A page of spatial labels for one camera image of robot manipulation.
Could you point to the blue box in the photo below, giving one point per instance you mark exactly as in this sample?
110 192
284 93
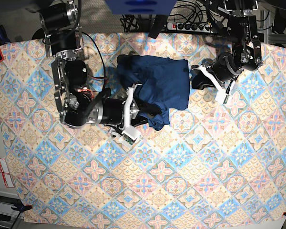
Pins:
161 7

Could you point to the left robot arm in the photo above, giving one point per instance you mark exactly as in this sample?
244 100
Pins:
246 52

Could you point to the white red stickers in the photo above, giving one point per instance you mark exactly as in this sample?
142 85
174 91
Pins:
5 174

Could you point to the clamp lower left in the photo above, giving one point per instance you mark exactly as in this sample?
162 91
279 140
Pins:
21 208

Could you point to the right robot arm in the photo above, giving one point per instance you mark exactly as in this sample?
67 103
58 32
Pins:
76 103

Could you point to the patterned tablecloth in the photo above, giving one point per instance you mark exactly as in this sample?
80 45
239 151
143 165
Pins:
213 166

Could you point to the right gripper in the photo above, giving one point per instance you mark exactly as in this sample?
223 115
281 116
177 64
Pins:
113 112

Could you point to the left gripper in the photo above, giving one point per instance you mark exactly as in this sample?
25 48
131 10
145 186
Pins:
226 67

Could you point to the white power strip red switch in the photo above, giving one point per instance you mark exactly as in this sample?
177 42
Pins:
192 27

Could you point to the blue long-sleeve shirt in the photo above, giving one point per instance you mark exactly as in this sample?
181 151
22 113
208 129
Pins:
164 83

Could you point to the black round stand base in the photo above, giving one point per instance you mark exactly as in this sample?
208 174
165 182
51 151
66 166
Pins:
39 34

